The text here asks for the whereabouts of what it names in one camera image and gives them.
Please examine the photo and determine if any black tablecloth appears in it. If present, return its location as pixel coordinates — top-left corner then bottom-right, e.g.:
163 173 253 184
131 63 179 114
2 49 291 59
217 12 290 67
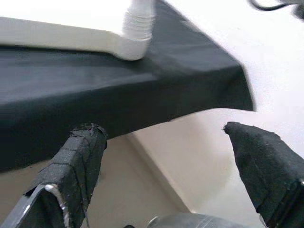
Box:
0 0 255 173

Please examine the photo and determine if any white children table top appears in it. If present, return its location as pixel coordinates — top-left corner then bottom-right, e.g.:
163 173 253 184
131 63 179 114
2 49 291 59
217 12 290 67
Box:
0 16 152 61

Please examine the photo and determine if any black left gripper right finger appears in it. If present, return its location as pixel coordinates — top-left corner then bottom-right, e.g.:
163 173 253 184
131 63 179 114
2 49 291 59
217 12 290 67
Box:
222 121 304 228

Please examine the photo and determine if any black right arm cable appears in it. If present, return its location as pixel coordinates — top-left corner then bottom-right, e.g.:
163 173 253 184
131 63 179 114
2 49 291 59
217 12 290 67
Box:
249 0 299 12

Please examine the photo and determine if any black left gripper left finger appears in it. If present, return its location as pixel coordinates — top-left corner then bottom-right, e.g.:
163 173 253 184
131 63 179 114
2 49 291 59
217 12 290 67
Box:
0 123 108 228

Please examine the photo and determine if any white plastic table leg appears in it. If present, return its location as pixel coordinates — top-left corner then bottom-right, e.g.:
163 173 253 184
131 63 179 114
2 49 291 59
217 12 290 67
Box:
120 0 156 40

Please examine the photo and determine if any grey robot leg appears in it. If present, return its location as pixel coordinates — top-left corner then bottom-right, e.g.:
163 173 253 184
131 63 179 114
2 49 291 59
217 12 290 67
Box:
147 212 240 228

